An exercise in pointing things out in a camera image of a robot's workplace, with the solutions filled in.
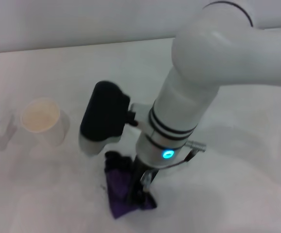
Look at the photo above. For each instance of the purple rag with black border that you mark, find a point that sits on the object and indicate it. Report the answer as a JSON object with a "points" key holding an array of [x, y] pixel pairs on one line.
{"points": [[120, 189]]}

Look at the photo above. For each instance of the white paper cup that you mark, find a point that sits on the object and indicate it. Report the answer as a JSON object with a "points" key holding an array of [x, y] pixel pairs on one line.
{"points": [[44, 119]]}

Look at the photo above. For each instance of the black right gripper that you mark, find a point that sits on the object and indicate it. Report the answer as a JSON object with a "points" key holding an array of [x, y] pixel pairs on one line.
{"points": [[137, 174]]}

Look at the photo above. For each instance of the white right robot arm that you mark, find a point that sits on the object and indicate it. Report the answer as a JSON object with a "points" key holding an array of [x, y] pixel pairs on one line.
{"points": [[215, 72]]}

